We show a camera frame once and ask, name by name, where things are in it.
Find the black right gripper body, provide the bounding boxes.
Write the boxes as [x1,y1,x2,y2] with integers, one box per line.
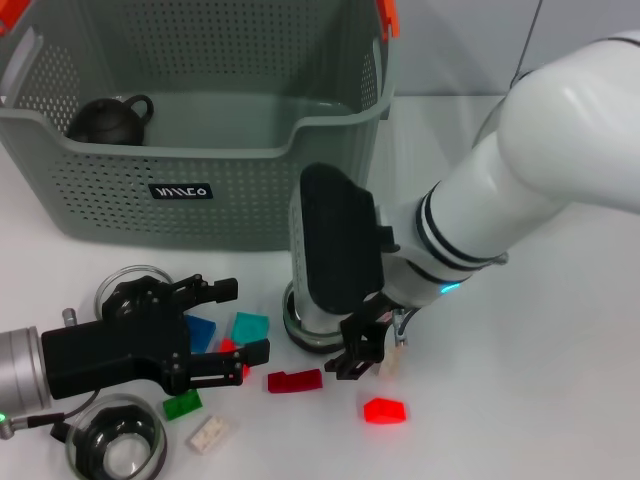
[339,293,397,352]

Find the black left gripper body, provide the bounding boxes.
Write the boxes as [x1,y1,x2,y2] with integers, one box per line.
[41,274,192,401]

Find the glass teacup with black handle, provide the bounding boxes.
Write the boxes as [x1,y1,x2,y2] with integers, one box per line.
[93,264,174,321]
[282,282,351,356]
[49,393,168,480]

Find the teal building block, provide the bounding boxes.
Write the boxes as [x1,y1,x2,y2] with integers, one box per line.
[229,312,271,347]

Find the translucent white building block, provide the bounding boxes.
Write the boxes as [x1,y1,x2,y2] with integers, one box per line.
[185,414,236,455]
[377,344,407,379]

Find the blue building block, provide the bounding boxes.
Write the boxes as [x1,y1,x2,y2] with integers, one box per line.
[184,313,218,354]

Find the dark red building block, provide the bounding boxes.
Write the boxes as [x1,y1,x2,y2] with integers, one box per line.
[267,368,324,395]

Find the bright red sloped block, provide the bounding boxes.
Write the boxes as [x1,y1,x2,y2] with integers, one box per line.
[363,396,409,426]

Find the green building block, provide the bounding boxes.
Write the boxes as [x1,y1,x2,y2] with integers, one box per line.
[163,389,204,421]

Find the grey-green perforated storage bin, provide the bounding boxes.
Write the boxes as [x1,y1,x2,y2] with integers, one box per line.
[0,0,401,251]

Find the black clay teapot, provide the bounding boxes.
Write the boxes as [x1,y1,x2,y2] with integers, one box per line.
[66,93,155,147]

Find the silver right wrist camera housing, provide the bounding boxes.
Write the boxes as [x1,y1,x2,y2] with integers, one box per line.
[289,162,397,331]

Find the grey left gripper cable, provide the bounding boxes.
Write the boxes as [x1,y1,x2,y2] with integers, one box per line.
[0,389,101,439]

